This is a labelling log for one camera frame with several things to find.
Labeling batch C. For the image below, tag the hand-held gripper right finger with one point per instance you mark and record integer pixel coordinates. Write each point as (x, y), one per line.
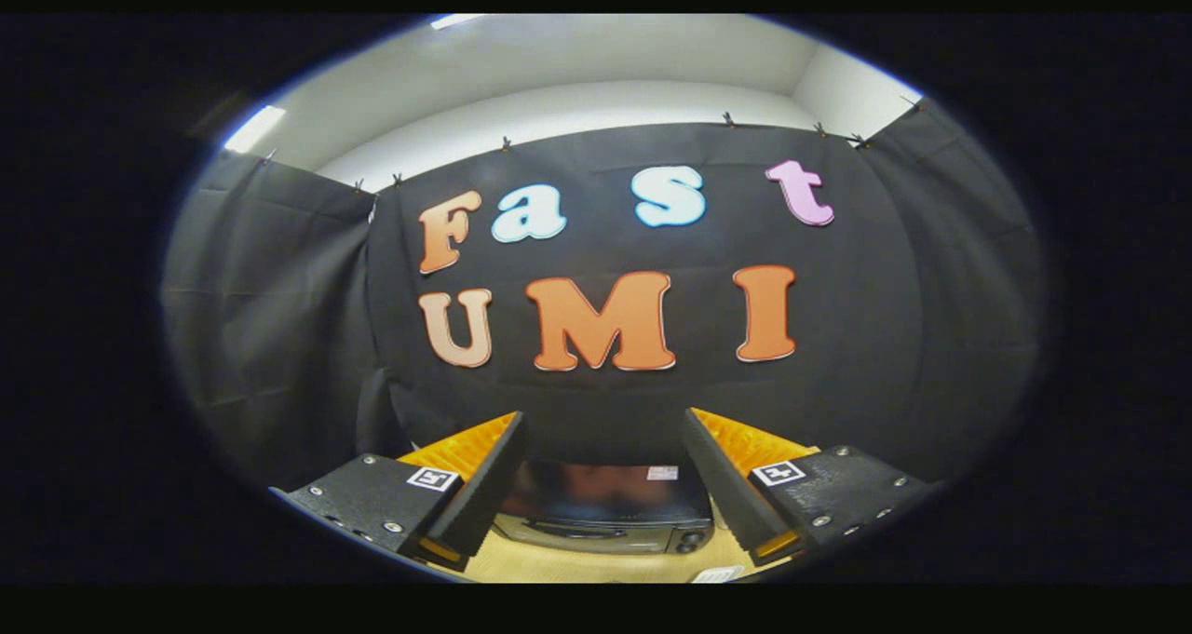
(722, 485)

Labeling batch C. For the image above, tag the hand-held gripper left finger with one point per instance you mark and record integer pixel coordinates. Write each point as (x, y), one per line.
(484, 485)

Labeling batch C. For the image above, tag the black toaster oven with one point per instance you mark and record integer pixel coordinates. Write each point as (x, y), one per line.
(605, 513)

